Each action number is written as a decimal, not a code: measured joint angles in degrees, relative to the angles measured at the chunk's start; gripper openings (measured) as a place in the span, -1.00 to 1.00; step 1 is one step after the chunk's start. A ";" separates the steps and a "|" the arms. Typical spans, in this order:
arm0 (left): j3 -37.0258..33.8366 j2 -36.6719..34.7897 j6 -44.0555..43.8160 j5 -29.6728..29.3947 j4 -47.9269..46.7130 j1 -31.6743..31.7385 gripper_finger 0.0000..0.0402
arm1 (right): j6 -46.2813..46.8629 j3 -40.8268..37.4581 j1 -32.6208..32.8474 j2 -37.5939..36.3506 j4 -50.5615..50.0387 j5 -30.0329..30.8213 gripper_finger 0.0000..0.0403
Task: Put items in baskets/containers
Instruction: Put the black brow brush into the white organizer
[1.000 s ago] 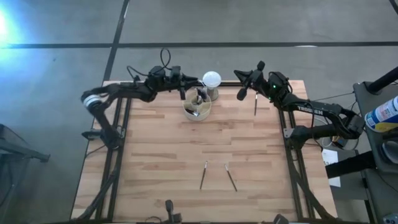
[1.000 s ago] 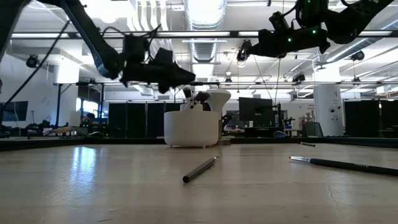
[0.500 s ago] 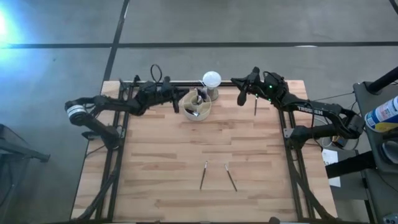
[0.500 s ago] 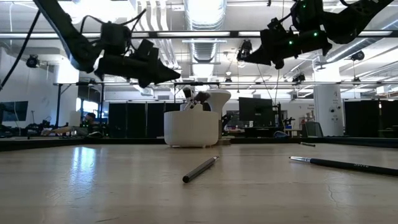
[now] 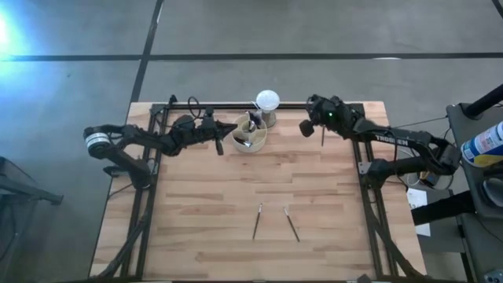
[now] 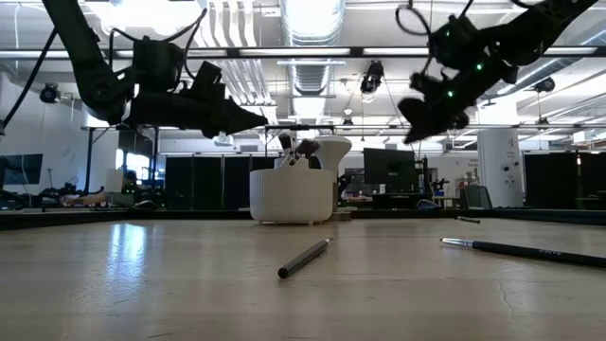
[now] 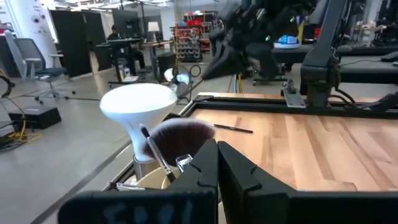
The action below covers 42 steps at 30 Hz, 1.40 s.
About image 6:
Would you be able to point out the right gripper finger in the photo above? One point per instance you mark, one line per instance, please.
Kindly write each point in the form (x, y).
(416, 113)
(433, 124)

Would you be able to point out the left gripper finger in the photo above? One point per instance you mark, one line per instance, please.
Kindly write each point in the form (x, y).
(244, 116)
(237, 127)

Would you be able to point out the fluffy dark-headed powder brush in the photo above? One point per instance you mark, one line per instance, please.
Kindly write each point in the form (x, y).
(310, 148)

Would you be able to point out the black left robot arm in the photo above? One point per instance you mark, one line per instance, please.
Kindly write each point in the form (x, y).
(90, 71)

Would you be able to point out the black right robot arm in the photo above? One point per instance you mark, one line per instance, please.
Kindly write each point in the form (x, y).
(535, 28)

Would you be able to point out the black partition panel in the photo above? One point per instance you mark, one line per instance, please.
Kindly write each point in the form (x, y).
(594, 180)
(207, 182)
(549, 180)
(179, 182)
(237, 182)

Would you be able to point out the black ceiling spotlight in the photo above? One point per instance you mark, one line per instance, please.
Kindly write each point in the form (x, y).
(49, 93)
(544, 85)
(372, 76)
(348, 121)

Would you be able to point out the black computer monitor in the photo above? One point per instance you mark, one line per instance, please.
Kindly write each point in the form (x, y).
(389, 170)

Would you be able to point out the white round pillar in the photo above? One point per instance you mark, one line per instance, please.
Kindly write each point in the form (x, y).
(499, 166)

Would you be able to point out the long linear ceiling light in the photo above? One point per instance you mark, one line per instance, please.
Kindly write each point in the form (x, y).
(293, 51)

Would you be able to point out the grey office chair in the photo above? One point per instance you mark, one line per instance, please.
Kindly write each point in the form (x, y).
(475, 196)

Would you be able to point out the round cream divided organizer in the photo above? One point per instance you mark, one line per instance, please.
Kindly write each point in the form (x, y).
(291, 194)

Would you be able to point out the distant cluttered workbench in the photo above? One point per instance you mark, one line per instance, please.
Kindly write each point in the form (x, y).
(71, 199)

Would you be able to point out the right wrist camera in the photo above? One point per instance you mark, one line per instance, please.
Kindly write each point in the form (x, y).
(454, 43)

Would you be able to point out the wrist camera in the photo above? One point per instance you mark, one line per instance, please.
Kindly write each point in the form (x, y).
(454, 43)
(157, 65)

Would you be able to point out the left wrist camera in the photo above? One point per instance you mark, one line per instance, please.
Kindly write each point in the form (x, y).
(157, 65)

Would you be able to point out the distant black metal frame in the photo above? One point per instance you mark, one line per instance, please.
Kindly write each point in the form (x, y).
(303, 127)

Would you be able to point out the silver ceiling air duct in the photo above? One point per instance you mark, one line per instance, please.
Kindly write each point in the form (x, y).
(311, 23)

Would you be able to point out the dark wall screen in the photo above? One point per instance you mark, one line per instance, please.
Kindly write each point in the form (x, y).
(26, 169)

